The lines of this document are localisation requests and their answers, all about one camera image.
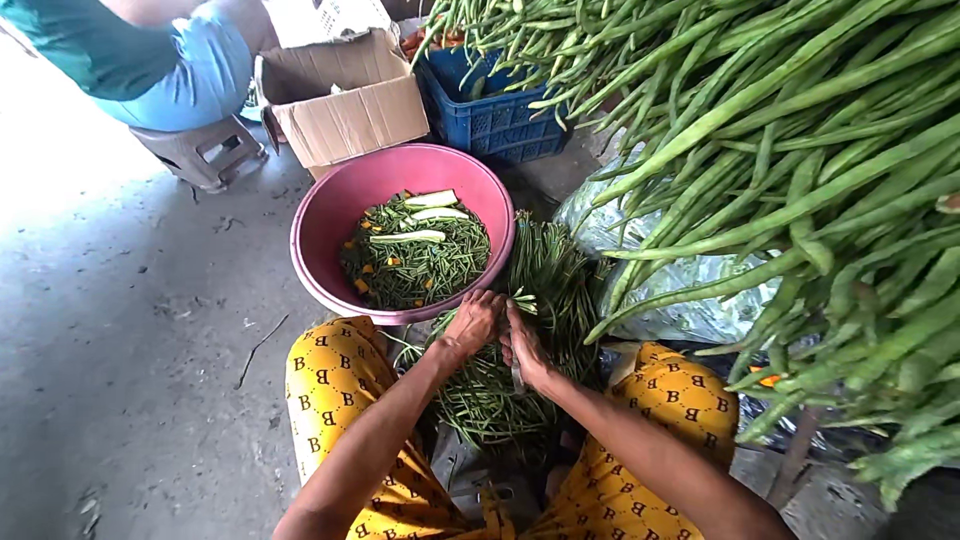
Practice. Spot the clear plastic bag of vegetables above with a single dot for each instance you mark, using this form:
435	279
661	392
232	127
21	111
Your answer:
675	300

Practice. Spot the white perforated basket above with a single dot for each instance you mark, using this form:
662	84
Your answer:
349	16

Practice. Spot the bunch of pale-tipped beans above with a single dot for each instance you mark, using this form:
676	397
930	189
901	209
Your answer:
525	304

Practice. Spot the person's left hand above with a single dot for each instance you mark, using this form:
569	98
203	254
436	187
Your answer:
472	326

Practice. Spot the pile of cut green beans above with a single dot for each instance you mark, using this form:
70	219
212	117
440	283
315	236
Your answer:
450	262

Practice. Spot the brown cardboard box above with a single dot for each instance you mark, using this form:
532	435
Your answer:
360	120

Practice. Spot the person's legs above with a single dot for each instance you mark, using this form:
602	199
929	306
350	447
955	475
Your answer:
330	390

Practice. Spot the pink plastic basin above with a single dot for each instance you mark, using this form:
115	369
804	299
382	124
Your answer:
322	202

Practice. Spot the person's left forearm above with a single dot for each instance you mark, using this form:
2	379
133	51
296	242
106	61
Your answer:
382	442

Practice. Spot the group of orange vegetable cubes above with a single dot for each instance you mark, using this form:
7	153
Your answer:
361	286

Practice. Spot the person's right fingers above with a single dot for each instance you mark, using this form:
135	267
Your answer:
513	322

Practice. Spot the person's left fingers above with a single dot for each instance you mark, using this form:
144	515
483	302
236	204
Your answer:
487	298

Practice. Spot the blue plastic crate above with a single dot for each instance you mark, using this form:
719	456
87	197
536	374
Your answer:
487	124

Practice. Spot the heap of large green beans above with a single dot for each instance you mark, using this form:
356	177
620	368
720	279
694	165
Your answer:
750	187

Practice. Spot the pale green vegetable piece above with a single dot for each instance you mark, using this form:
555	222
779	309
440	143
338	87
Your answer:
431	199
441	214
409	237

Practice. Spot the pile of thin dark beans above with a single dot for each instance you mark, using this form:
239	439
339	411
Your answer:
555	292

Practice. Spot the person's right hand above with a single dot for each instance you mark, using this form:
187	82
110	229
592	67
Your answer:
529	352

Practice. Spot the brown wooden stick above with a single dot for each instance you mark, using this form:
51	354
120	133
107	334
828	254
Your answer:
795	457

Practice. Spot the grey plastic stool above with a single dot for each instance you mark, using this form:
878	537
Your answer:
187	154

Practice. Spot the pile of reddish vegetables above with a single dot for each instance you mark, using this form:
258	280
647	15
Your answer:
412	41

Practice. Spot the person's right forearm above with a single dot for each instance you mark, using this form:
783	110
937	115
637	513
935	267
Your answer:
652	450

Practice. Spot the knife with grey blade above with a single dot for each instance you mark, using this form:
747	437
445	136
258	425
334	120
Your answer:
517	379

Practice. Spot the small orange piece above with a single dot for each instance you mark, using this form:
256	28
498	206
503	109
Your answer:
768	380

